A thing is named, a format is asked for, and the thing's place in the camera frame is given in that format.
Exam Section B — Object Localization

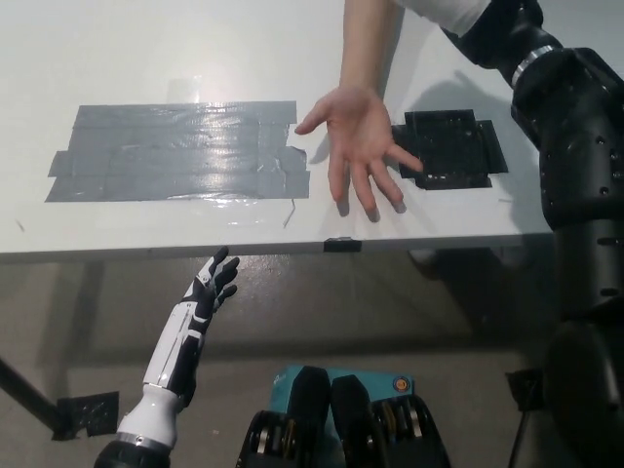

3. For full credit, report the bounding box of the black tape square patch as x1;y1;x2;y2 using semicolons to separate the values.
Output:
391;109;509;191

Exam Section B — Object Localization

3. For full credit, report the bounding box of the white shirt sleeve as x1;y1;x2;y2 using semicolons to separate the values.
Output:
404;0;491;39

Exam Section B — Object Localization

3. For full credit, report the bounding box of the light sneaker shoe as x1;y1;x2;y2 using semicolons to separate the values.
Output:
408;248;469;289

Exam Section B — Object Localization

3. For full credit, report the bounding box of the small black tape piece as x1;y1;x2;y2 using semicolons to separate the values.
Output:
323;236;363;254

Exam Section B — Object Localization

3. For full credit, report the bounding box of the grey duct tape patch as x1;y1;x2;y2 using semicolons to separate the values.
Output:
44;99;313;202

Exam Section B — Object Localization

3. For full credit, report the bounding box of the bare person hand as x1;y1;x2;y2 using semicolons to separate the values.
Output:
295;86;424;223

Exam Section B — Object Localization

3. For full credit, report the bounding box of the black slanted table leg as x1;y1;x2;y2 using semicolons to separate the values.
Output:
0;357;67;436

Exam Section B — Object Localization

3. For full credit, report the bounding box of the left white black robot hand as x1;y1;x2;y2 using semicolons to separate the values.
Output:
141;246;241;409

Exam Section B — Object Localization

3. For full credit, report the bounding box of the clear glossy tape strip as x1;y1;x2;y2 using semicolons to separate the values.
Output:
17;192;293;230

